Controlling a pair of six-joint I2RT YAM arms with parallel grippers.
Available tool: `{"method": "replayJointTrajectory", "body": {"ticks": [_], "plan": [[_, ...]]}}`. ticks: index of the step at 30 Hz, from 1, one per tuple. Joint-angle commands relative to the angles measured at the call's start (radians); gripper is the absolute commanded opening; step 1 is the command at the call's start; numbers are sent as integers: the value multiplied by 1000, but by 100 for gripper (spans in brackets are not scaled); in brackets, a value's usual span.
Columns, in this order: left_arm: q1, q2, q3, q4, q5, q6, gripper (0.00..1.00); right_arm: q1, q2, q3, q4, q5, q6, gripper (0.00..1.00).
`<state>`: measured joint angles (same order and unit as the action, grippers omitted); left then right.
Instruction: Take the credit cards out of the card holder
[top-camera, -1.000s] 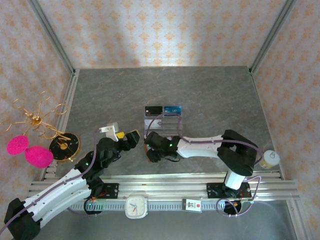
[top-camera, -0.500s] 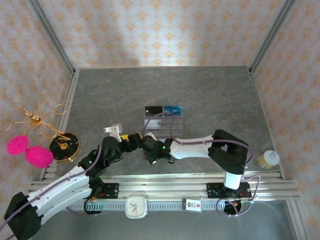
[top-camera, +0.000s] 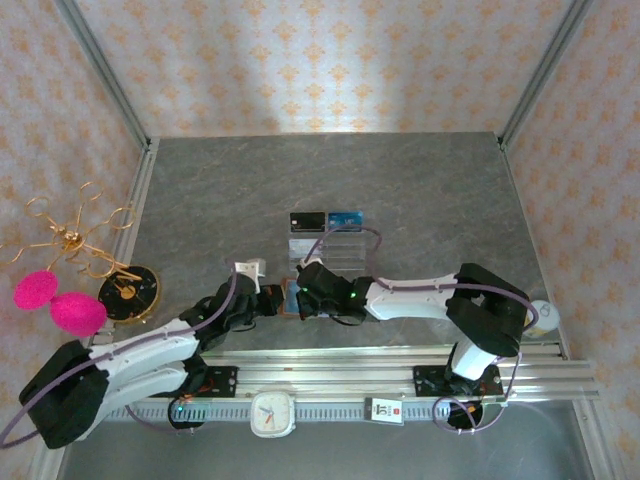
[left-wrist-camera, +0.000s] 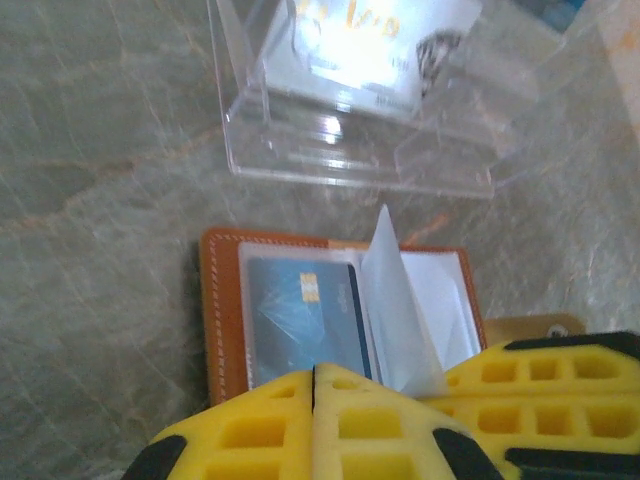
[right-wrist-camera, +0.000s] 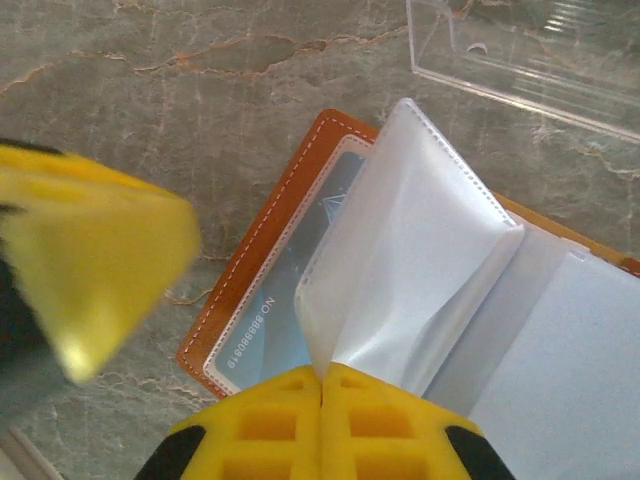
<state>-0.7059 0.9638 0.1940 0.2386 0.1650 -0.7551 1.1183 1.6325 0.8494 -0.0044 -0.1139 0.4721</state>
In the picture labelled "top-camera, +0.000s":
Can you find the teal credit card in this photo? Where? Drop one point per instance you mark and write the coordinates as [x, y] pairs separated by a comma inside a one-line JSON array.
[[292, 297]]

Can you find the white credit card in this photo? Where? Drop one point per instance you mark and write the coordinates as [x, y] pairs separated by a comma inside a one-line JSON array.
[[300, 247]]

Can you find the blue credit card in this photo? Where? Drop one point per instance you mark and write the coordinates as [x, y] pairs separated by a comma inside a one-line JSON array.
[[346, 220]]

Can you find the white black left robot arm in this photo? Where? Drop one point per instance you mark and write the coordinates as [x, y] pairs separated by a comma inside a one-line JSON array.
[[140, 350]]

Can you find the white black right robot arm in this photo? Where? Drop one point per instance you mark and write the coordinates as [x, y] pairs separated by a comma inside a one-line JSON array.
[[415, 300]]

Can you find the clear acrylic card stand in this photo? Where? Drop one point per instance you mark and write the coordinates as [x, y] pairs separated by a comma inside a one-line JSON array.
[[345, 250]]

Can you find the black credit card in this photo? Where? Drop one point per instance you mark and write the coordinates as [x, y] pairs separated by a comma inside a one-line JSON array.
[[307, 222]]

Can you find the round black gold clock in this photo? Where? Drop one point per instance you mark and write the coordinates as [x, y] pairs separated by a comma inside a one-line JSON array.
[[135, 295]]

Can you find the white square analog clock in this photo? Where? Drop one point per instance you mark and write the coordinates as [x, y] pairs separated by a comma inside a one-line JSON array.
[[272, 414]]

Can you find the black white number tag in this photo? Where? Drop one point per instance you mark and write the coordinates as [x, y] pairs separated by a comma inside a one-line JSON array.
[[384, 411]]

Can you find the pink fluffy ball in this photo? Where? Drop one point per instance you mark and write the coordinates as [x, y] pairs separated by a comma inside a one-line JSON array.
[[36, 291], [79, 314]]

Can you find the white cup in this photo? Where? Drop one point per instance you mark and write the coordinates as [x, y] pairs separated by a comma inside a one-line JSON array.
[[544, 317]]

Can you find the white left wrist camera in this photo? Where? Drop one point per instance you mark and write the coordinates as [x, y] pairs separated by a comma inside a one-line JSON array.
[[252, 270]]

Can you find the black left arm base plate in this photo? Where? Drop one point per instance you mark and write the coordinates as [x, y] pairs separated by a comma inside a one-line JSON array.
[[225, 382]]

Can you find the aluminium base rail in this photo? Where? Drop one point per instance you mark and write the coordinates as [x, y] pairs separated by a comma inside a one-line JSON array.
[[325, 372]]

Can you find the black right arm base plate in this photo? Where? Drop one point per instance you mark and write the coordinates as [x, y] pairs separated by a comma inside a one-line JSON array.
[[425, 382]]

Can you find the aluminium side rail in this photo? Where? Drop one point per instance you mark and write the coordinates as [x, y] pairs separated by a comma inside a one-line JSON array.
[[136, 210]]

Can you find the aluminium frame corner post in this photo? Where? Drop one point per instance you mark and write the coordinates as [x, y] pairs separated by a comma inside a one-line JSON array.
[[100, 70], [545, 70]]

